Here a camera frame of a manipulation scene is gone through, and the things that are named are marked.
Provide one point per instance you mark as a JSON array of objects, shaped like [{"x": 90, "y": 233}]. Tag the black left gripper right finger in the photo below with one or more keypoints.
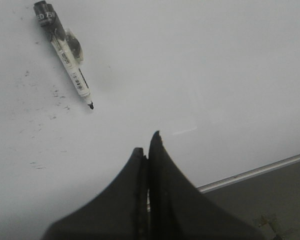
[{"x": 178, "y": 211}]

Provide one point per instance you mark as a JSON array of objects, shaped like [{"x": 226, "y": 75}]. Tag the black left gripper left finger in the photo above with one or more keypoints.
[{"x": 119, "y": 212}]

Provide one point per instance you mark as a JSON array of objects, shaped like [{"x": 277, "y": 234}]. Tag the white black whiteboard marker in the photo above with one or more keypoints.
[{"x": 66, "y": 46}]

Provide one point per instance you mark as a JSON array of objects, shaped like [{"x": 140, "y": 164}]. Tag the white whiteboard with aluminium frame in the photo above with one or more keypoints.
[{"x": 219, "y": 79}]

